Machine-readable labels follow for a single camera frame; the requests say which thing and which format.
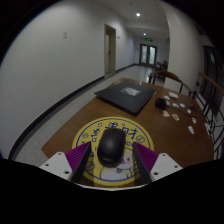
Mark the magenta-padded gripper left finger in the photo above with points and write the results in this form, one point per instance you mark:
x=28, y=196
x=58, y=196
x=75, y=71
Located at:
x=76, y=158

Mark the pale side door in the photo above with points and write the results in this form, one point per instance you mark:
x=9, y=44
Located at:
x=110, y=50

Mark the ceiling lights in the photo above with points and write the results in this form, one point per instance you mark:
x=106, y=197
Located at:
x=138, y=14

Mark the small orange and white card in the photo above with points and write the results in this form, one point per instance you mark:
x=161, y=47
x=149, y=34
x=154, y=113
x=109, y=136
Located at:
x=175, y=117

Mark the white paper booklet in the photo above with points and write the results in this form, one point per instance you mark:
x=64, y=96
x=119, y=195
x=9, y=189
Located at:
x=208, y=128

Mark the glass double door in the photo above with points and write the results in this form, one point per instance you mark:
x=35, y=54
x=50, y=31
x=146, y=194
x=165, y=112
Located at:
x=148, y=55

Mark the wooden round-backed chair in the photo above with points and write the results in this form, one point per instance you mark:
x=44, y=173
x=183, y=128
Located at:
x=171, y=76

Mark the round yellow printed mouse pad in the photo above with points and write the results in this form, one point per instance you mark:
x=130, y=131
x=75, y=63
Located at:
x=113, y=124

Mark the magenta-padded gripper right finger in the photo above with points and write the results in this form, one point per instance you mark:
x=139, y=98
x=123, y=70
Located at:
x=148, y=160

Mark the dark window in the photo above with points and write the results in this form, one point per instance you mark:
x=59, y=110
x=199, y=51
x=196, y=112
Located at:
x=210, y=66

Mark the black railing with wooden handrail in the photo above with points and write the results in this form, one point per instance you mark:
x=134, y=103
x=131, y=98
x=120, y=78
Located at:
x=213, y=85

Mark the flat black laptop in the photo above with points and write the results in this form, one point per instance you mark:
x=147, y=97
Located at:
x=123, y=96

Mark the black computer mouse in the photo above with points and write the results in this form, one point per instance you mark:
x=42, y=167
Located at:
x=111, y=146

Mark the small white flat box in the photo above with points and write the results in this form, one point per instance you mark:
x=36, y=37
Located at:
x=173, y=94

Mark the small black box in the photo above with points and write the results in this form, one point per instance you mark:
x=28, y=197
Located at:
x=160, y=103

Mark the small red and white card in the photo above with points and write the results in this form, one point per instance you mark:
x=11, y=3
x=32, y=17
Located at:
x=194, y=120

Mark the green exit sign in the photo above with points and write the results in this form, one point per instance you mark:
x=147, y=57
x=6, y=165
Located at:
x=148, y=39

